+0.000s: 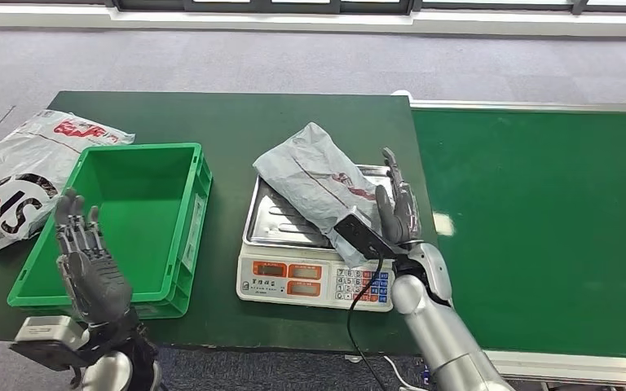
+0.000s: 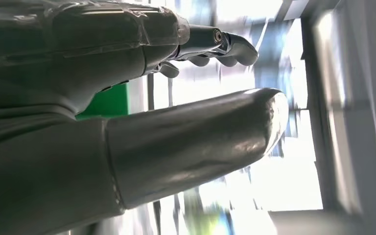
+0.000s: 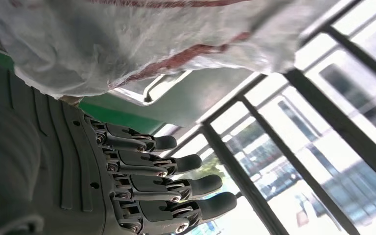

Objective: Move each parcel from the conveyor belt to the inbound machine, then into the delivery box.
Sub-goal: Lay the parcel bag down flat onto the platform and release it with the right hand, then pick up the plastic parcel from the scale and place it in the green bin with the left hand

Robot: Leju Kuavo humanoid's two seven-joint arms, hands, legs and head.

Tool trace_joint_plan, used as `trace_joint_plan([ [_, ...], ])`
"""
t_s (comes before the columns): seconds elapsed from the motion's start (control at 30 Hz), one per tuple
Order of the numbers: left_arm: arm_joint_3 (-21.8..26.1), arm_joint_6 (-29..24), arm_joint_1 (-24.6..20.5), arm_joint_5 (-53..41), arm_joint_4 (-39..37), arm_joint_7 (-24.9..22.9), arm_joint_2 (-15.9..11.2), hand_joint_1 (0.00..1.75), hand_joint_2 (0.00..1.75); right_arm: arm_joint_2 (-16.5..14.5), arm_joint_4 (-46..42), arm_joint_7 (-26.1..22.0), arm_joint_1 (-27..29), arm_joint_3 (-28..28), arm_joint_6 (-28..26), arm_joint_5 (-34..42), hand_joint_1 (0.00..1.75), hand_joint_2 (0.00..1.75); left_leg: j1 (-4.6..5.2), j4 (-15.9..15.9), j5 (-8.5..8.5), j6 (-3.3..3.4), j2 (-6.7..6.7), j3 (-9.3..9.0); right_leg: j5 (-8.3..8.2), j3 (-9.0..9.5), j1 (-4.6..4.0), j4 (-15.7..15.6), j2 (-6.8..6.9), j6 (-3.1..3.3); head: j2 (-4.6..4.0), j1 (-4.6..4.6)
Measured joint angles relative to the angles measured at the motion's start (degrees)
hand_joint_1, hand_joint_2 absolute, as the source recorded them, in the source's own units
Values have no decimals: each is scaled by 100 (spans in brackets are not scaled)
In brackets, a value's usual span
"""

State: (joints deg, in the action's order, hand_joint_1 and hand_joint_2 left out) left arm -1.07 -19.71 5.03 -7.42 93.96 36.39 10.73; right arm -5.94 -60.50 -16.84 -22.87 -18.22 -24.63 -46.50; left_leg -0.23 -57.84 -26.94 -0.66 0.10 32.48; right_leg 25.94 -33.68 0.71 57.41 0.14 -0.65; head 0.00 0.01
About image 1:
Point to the white electronic scale steel tray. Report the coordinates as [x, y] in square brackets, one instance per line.
[286, 278]

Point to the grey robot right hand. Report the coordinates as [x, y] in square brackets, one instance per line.
[399, 216]

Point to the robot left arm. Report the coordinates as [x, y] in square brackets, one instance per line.
[124, 356]

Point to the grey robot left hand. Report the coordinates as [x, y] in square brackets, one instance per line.
[97, 280]

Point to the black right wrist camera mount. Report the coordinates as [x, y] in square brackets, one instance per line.
[364, 237]

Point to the green plastic crate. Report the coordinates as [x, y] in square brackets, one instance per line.
[140, 189]

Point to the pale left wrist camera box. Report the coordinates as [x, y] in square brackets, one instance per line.
[48, 337]

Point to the silver conveyor frame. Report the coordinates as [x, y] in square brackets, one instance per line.
[572, 367]

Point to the white printed plastic mailer parcel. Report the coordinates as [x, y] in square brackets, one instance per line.
[16, 167]

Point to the white label on crate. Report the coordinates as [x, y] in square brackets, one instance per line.
[194, 232]

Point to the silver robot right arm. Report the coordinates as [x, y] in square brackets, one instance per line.
[442, 334]

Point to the green conveyor belt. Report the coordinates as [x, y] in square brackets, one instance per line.
[534, 216]

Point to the grey plastic mailer parcel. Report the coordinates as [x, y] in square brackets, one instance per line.
[313, 172]

